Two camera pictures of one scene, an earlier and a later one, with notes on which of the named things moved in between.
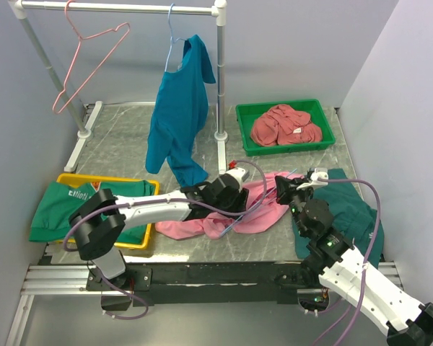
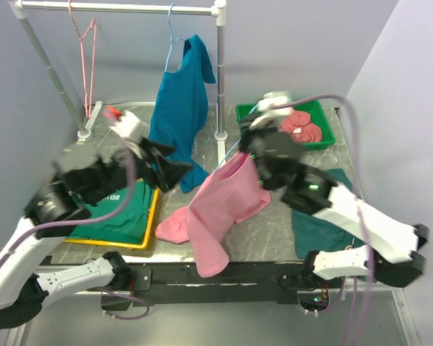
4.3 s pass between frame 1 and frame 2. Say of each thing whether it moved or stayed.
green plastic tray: stayed
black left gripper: moved
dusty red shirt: stayed
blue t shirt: stayed
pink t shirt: moved
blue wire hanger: moved
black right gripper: moved
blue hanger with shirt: stayed
